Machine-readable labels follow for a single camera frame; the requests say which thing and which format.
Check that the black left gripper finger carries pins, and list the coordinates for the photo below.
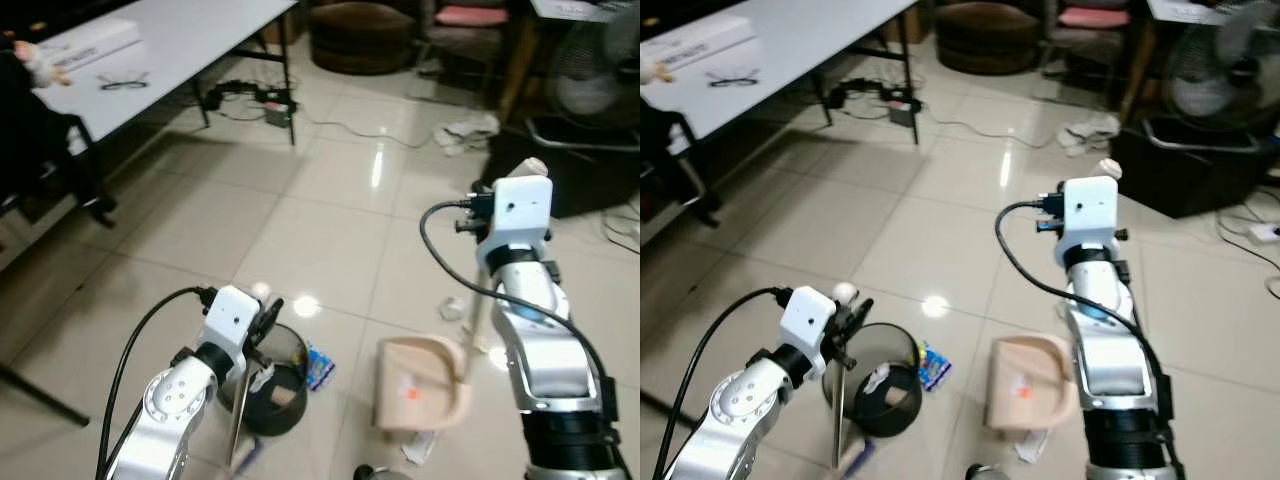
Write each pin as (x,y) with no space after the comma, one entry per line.
(862,316)
(272,315)

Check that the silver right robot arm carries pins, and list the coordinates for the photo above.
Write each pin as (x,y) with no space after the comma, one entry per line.
(545,350)
(1115,360)

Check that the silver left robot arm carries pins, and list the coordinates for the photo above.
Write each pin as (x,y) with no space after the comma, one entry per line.
(735,410)
(165,415)

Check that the black floor fan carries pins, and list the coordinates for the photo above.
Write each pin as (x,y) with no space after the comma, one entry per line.
(1225,70)
(590,75)

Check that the black metal floor bar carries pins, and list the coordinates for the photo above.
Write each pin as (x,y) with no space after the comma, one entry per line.
(45,398)
(655,402)

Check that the white paper in bin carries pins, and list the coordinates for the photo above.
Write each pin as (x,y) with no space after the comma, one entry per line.
(881,379)
(262,379)

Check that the blue snack wrapper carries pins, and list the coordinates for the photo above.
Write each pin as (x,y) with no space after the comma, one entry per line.
(319,367)
(935,367)

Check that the black round trash bin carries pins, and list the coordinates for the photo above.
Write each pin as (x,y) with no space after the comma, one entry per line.
(895,410)
(285,410)

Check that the crumpled white cloth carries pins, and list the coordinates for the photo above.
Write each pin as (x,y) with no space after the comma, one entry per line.
(466,130)
(1090,132)

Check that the black low box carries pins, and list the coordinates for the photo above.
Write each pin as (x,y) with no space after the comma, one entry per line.
(565,180)
(1190,175)

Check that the crumpled white paper ball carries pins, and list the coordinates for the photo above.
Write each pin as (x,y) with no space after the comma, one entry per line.
(452,308)

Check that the black power strip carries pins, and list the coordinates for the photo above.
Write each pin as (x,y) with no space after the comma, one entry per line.
(903,108)
(278,110)

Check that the dark round object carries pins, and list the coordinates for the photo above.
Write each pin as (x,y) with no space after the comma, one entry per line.
(988,474)
(380,474)

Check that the brown round pouf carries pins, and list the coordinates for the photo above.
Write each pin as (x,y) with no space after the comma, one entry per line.
(360,40)
(985,38)

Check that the chair with pink cushion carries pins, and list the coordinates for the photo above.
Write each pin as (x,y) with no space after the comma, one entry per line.
(1095,17)
(470,16)

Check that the white paper scrap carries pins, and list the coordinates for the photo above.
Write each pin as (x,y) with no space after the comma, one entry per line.
(417,450)
(1030,447)

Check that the white power strip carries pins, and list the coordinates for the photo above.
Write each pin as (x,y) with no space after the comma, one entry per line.
(1264,233)

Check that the person in black clothing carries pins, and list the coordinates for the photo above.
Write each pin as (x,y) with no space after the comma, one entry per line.
(35,65)
(658,72)

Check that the black eyeglasses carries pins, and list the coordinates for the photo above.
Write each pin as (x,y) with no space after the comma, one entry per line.
(124,81)
(735,78)

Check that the white printed cardboard box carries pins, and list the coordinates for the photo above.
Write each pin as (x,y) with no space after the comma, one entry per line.
(90,45)
(695,45)

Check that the white table with black legs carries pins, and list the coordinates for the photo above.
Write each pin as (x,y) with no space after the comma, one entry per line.
(810,45)
(190,45)

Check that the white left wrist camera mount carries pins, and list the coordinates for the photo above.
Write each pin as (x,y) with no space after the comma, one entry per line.
(805,318)
(230,318)

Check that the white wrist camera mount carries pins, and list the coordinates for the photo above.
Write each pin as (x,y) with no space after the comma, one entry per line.
(805,318)
(230,318)
(520,215)
(1090,215)

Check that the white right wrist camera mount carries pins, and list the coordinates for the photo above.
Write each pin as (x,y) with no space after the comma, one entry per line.
(520,215)
(1090,215)

